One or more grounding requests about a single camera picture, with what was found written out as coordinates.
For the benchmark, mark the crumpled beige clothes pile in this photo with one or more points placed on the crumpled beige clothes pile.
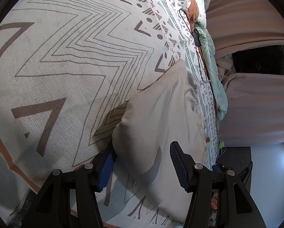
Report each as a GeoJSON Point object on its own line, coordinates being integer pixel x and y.
{"type": "Point", "coordinates": [225, 67]}

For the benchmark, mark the mint green quilt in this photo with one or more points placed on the mint green quilt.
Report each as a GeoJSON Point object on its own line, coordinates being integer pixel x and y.
{"type": "Point", "coordinates": [208, 50]}

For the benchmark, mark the pink curtain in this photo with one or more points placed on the pink curtain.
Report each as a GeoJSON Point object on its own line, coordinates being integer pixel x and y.
{"type": "Point", "coordinates": [249, 34]}

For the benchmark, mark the white geometric patterned blanket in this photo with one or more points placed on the white geometric patterned blanket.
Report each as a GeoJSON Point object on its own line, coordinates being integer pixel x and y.
{"type": "Point", "coordinates": [67, 71]}

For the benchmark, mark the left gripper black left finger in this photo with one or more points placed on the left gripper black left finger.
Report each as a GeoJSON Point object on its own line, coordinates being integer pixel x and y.
{"type": "Point", "coordinates": [104, 166]}

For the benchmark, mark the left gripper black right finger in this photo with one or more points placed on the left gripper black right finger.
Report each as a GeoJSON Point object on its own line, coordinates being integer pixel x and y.
{"type": "Point", "coordinates": [184, 166]}

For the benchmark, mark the beige large garment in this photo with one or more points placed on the beige large garment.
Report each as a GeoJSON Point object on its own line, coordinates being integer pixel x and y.
{"type": "Point", "coordinates": [166, 111]}

